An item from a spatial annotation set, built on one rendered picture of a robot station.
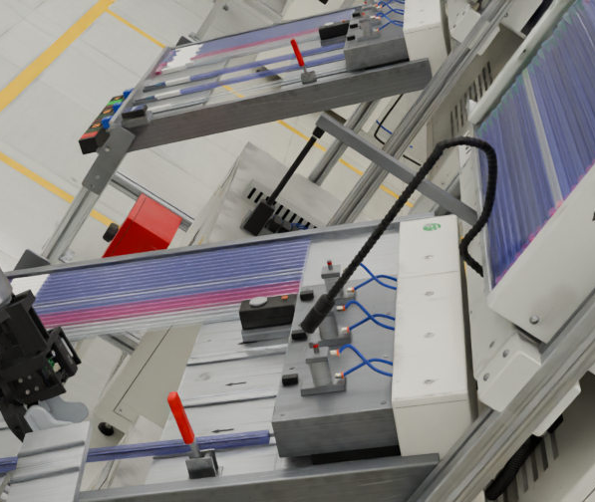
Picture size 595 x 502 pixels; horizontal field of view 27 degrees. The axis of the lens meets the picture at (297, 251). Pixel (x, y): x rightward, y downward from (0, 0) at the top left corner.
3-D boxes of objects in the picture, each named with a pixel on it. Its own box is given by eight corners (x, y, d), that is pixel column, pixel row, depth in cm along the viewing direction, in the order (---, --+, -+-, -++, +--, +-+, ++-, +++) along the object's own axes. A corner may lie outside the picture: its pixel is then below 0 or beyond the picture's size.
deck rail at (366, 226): (8, 310, 205) (-2, 276, 203) (12, 305, 207) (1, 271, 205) (440, 252, 194) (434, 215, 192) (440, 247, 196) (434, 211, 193)
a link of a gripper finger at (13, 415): (37, 451, 140) (-1, 385, 138) (25, 456, 140) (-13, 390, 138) (49, 431, 144) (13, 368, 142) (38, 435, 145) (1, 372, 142)
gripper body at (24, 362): (68, 398, 138) (13, 309, 134) (2, 424, 140) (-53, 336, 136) (85, 366, 145) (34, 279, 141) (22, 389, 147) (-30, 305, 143)
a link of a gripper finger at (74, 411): (104, 447, 146) (64, 386, 142) (61, 463, 147) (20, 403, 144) (110, 432, 149) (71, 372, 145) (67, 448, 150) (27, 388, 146)
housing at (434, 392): (411, 512, 135) (390, 399, 130) (414, 310, 180) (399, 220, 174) (485, 504, 134) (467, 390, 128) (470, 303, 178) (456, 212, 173)
